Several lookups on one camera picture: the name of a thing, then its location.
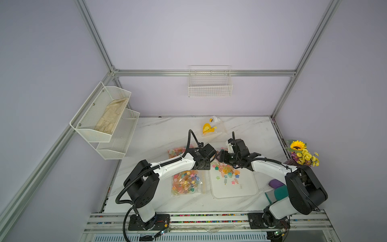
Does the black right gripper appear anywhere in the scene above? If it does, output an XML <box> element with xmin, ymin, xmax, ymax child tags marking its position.
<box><xmin>215</xmin><ymin>150</ymin><xmax>241</xmax><ymax>165</ymax></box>

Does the clear ziploc bag of candies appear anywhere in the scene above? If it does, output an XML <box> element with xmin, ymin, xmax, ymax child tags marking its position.
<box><xmin>202</xmin><ymin>116</ymin><xmax>227</xmax><ymax>137</ymax></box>

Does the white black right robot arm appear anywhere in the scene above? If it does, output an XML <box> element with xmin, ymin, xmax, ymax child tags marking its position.
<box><xmin>215</xmin><ymin>135</ymin><xmax>328</xmax><ymax>228</ymax></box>

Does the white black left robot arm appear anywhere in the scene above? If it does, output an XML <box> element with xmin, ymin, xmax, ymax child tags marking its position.
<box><xmin>115</xmin><ymin>130</ymin><xmax>216</xmax><ymax>231</ymax></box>

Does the pile of candies on tray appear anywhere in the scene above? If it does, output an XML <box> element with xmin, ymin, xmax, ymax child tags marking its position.
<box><xmin>210</xmin><ymin>158</ymin><xmax>240</xmax><ymax>185</ymax></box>

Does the white plastic tray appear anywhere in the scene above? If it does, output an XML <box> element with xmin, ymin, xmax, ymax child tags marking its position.
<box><xmin>209</xmin><ymin>158</ymin><xmax>259</xmax><ymax>199</ymax></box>

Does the purple object beside vase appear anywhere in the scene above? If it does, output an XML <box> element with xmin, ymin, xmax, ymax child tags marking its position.
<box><xmin>269</xmin><ymin>179</ymin><xmax>285</xmax><ymax>189</ymax></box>

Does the dark glass vase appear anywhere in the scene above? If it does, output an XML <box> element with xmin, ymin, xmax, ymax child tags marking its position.
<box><xmin>283</xmin><ymin>159</ymin><xmax>300</xmax><ymax>166</ymax></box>

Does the green rubber glove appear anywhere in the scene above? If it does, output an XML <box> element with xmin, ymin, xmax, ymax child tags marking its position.
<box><xmin>265</xmin><ymin>186</ymin><xmax>289</xmax><ymax>204</ymax></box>

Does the sunflower and yellow flower bouquet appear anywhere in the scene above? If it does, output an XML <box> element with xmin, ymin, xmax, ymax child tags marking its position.
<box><xmin>286</xmin><ymin>140</ymin><xmax>320</xmax><ymax>167</ymax></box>

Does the beige cloth in shelf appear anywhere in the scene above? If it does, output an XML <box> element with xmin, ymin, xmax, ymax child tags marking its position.
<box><xmin>94</xmin><ymin>97</ymin><xmax>129</xmax><ymax>135</ymax></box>

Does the white two-tier mesh shelf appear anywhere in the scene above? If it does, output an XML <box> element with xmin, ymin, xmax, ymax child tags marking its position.
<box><xmin>70</xmin><ymin>82</ymin><xmax>140</xmax><ymax>160</ymax></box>

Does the white wire wall basket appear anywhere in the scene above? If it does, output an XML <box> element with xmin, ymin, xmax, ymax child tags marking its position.
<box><xmin>188</xmin><ymin>65</ymin><xmax>233</xmax><ymax>98</ymax></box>

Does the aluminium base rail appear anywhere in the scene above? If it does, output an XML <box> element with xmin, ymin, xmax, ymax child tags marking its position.
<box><xmin>80</xmin><ymin>211</ymin><xmax>340</xmax><ymax>242</ymax></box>

